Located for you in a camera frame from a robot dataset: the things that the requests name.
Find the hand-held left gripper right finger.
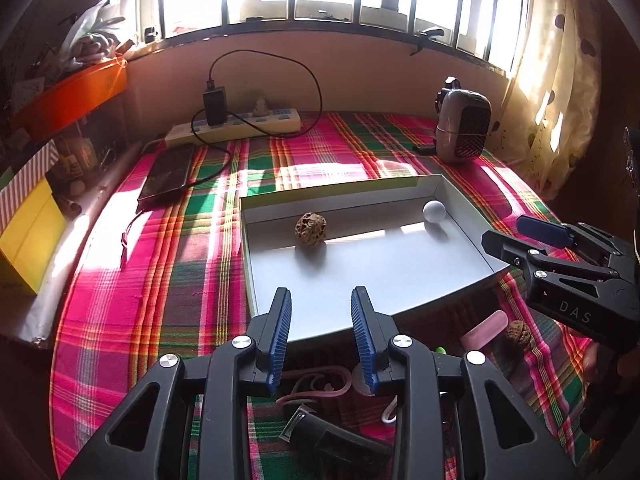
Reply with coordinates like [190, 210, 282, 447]
[350, 286, 581, 480]

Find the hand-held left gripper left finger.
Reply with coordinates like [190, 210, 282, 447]
[62, 287, 293, 480]

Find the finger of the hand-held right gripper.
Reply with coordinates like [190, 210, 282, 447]
[515, 214, 633, 261]
[481, 230, 626, 286]

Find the brown walnut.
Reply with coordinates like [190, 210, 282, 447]
[295, 212, 328, 247]
[504, 321, 533, 356]

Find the shallow cardboard box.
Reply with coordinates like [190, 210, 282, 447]
[239, 174, 511, 346]

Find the pink plastic tube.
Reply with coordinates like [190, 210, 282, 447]
[461, 311, 508, 352]

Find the black hair trimmer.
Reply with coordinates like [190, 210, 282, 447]
[280, 405, 393, 466]

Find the person's right hand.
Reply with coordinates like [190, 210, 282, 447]
[580, 342, 640, 443]

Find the plaid cloth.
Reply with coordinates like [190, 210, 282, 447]
[50, 110, 601, 478]

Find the grey desktop heater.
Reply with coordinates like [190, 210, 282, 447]
[432, 76, 493, 164]

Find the dotted cream curtain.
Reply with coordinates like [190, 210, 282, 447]
[500, 0, 606, 201]

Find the black phone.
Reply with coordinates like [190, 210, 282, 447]
[137, 142, 198, 204]

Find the white power strip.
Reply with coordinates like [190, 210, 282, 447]
[165, 107, 302, 147]

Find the black window latch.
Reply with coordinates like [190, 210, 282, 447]
[412, 27, 446, 56]

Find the black power adapter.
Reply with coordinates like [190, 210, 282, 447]
[202, 86, 227, 127]

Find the yellow box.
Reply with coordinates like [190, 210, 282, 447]
[0, 177, 68, 296]

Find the striped box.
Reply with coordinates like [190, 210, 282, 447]
[0, 140, 61, 228]

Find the white plastic bag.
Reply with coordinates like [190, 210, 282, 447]
[60, 0, 126, 68]

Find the black charging cable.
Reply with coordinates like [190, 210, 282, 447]
[187, 50, 323, 191]

